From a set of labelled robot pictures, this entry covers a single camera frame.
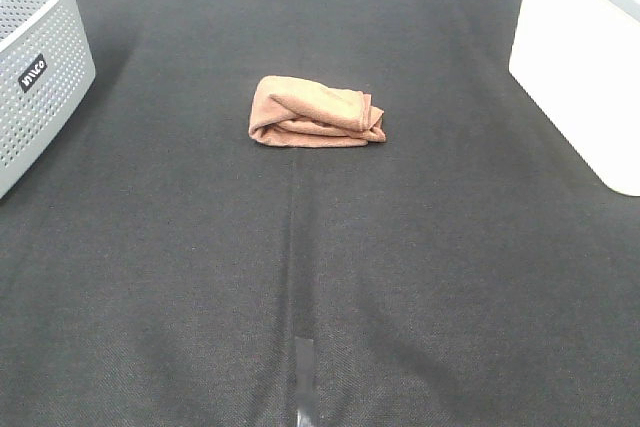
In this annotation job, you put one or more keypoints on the brown microfiber towel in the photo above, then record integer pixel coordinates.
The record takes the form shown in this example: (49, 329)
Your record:
(294, 112)

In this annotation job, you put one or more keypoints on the black table mat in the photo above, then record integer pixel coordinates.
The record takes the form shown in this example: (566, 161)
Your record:
(157, 264)

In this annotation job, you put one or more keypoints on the white plastic storage bin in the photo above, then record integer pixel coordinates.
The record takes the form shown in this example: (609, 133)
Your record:
(578, 60)

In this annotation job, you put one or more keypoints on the grey perforated plastic basket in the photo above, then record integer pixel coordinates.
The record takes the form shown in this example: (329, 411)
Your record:
(46, 70)

